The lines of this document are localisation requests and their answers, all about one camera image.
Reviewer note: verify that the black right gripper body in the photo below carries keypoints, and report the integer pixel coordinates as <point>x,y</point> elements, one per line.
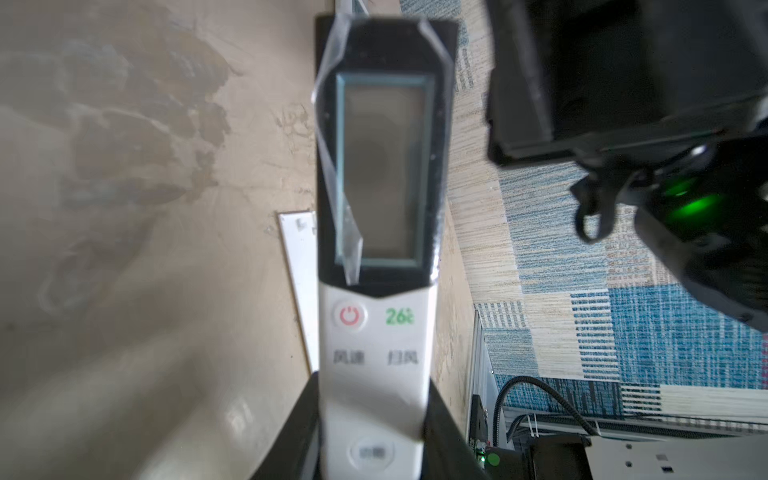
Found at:
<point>593,79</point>

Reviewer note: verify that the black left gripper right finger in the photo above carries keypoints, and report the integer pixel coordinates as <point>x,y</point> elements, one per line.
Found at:
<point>446,453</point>

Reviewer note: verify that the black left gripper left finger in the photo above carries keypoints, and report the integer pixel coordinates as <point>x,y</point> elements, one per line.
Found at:
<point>295,454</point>

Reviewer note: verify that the white battery cover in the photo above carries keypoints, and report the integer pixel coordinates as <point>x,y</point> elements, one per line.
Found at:
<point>299,238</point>

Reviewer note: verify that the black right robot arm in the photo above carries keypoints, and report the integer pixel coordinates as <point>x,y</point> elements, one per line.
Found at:
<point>701,210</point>

